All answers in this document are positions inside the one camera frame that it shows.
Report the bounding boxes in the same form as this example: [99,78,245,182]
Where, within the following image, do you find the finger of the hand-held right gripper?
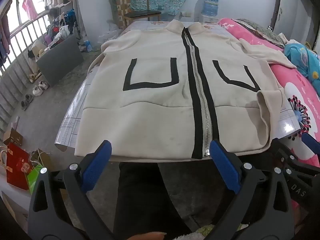
[271,137,320,174]
[301,132,320,153]

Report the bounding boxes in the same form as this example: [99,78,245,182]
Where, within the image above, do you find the wooden chair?
[119,0,162,27]

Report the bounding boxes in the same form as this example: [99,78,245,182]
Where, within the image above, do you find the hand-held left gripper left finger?
[27,139,113,240]

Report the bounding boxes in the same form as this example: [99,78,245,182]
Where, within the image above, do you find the metal railing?
[0,11,52,110]

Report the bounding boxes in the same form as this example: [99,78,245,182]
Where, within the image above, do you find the pink hanging garment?
[22,0,38,21]

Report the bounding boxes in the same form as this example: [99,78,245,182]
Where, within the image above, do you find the grey storage box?
[36,34,84,87]

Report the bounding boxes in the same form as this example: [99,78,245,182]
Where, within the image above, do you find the cardboard box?
[2,129,24,147]

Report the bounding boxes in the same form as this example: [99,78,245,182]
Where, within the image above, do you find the beige zip jacket black trim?
[74,19,298,160]

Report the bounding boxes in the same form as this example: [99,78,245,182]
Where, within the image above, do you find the green bag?
[26,166,45,195]

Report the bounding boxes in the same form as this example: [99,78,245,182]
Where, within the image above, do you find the dark purple hanging garment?
[0,14,11,57]

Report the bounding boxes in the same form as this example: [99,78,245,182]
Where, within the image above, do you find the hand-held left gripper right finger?
[209,139,294,240]

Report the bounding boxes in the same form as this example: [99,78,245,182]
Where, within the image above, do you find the white door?
[274,0,320,42]

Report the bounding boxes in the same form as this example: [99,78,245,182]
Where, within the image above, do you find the blue water cooler bottle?
[201,0,220,18]

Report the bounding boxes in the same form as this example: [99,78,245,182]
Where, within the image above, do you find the red gift bag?
[6,142,34,191]

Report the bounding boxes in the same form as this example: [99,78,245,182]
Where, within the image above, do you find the person's left hand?
[129,231,167,240]

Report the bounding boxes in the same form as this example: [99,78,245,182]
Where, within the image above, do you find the pile of clothes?
[45,8,81,48]

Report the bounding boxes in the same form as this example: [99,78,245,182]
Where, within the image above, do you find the grey knitted cushion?
[235,18,290,47]

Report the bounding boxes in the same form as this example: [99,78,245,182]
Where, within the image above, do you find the brown paper bag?
[31,149,54,171]

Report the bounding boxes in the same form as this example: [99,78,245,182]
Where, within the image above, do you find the pink floral blanket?
[217,17,320,213]

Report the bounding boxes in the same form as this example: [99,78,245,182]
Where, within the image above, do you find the blue printed garment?
[284,42,320,80]

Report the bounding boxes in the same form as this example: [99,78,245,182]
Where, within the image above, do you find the person's black trousers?
[117,161,192,240]

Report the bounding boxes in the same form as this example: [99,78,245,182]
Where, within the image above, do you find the orange patterned box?
[114,0,132,29]

